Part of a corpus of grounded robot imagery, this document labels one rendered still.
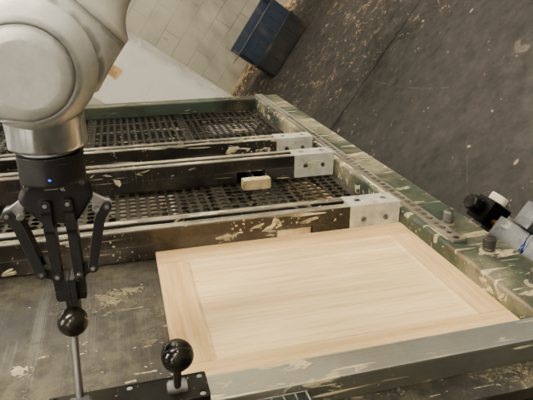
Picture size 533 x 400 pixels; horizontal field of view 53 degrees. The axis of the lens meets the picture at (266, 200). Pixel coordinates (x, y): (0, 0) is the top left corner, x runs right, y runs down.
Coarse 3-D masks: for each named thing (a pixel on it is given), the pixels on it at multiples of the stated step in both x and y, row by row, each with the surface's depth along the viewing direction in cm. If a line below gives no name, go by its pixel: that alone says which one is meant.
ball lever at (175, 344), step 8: (168, 344) 61; (176, 344) 61; (184, 344) 61; (168, 352) 60; (176, 352) 60; (184, 352) 60; (192, 352) 61; (168, 360) 60; (176, 360) 60; (184, 360) 60; (192, 360) 62; (168, 368) 61; (176, 368) 60; (184, 368) 61; (176, 376) 66; (168, 384) 69; (176, 384) 68; (184, 384) 69; (168, 392) 69; (176, 392) 69; (184, 392) 69
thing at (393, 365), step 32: (352, 352) 78; (384, 352) 78; (416, 352) 78; (448, 352) 78; (480, 352) 79; (512, 352) 81; (224, 384) 72; (256, 384) 72; (288, 384) 72; (320, 384) 73; (352, 384) 74; (384, 384) 76
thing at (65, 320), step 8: (64, 312) 67; (72, 312) 67; (80, 312) 67; (64, 320) 66; (72, 320) 66; (80, 320) 67; (88, 320) 68; (64, 328) 66; (72, 328) 66; (80, 328) 67; (72, 336) 67; (72, 344) 67; (72, 352) 67; (72, 360) 67; (80, 360) 68; (80, 368) 67; (80, 376) 67; (80, 384) 67; (80, 392) 67
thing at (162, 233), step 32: (384, 192) 129; (128, 224) 113; (160, 224) 113; (192, 224) 113; (224, 224) 115; (256, 224) 117; (288, 224) 119; (320, 224) 121; (352, 224) 123; (0, 256) 104; (64, 256) 108; (128, 256) 111
